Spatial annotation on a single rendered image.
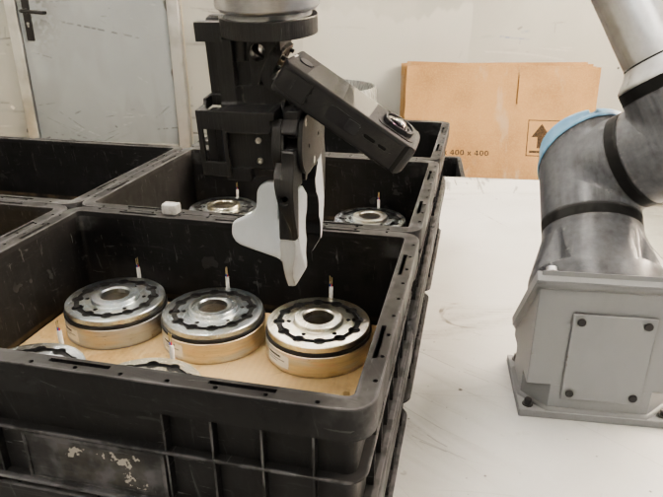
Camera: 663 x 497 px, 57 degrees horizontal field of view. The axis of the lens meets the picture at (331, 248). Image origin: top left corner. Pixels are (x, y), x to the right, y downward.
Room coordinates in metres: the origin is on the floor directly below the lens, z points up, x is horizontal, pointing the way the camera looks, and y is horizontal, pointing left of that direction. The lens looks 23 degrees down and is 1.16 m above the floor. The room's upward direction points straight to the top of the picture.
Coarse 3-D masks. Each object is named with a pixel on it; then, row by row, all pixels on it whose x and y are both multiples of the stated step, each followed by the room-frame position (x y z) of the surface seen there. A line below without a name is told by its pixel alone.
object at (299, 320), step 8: (304, 312) 0.53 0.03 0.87; (312, 312) 0.54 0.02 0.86; (320, 312) 0.54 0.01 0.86; (328, 312) 0.54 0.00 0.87; (336, 312) 0.53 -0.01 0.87; (296, 320) 0.52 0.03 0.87; (304, 320) 0.52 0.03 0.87; (336, 320) 0.52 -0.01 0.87; (304, 328) 0.51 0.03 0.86; (312, 328) 0.50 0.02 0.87; (320, 328) 0.50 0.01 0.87; (328, 328) 0.50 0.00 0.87; (336, 328) 0.51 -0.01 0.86
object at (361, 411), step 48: (384, 240) 0.58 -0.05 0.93; (384, 336) 0.38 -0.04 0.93; (0, 384) 0.35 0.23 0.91; (48, 384) 0.34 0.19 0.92; (96, 384) 0.34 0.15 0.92; (144, 384) 0.33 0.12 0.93; (192, 384) 0.32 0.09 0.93; (240, 384) 0.32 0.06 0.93; (384, 384) 0.34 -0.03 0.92; (288, 432) 0.31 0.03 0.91; (336, 432) 0.30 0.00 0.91
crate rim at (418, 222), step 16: (176, 160) 0.90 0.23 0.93; (336, 160) 0.90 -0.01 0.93; (352, 160) 0.89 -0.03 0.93; (368, 160) 0.89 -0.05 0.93; (416, 160) 0.88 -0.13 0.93; (144, 176) 0.80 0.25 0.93; (432, 176) 0.80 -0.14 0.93; (112, 192) 0.73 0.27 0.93; (432, 192) 0.74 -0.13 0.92; (112, 208) 0.67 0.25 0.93; (128, 208) 0.67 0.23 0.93; (144, 208) 0.66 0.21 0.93; (160, 208) 0.66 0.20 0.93; (416, 208) 0.66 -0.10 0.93; (336, 224) 0.61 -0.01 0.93; (352, 224) 0.61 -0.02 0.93; (368, 224) 0.61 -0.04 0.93; (416, 224) 0.61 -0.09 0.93
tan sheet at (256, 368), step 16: (64, 320) 0.58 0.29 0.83; (32, 336) 0.55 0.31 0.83; (48, 336) 0.55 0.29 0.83; (64, 336) 0.55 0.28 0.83; (160, 336) 0.55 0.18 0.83; (96, 352) 0.52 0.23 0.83; (112, 352) 0.52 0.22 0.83; (128, 352) 0.52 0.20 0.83; (144, 352) 0.52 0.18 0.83; (160, 352) 0.52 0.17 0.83; (256, 352) 0.52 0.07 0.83; (208, 368) 0.49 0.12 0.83; (224, 368) 0.49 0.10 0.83; (240, 368) 0.49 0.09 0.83; (256, 368) 0.49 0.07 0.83; (272, 368) 0.49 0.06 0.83; (272, 384) 0.47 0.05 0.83; (288, 384) 0.47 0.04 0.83; (304, 384) 0.47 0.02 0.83; (320, 384) 0.47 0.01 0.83; (336, 384) 0.47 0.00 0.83; (352, 384) 0.47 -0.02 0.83
